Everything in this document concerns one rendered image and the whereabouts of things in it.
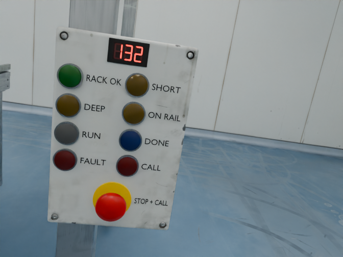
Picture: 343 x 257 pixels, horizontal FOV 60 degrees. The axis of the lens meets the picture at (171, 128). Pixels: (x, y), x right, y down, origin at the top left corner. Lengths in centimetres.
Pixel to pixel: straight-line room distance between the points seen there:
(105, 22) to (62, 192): 24
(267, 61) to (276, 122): 81
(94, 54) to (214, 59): 345
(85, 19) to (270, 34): 359
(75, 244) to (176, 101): 30
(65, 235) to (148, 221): 16
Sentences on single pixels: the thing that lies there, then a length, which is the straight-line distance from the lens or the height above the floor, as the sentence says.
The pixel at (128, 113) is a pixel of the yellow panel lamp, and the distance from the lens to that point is 37.
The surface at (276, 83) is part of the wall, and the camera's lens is 402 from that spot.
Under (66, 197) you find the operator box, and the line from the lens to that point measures 43.
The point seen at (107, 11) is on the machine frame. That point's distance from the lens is 43.
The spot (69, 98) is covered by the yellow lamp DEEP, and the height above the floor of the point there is 99.
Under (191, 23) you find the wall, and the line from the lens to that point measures 376.
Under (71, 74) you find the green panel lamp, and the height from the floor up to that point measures 101.
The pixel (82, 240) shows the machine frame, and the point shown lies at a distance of 54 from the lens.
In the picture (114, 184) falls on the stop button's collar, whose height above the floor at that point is 88.
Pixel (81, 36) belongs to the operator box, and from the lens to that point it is 38.
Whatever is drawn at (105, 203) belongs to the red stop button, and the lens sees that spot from 40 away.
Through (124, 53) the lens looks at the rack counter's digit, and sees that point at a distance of 37.
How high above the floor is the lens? 106
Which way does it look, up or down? 15 degrees down
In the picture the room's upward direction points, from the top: 9 degrees clockwise
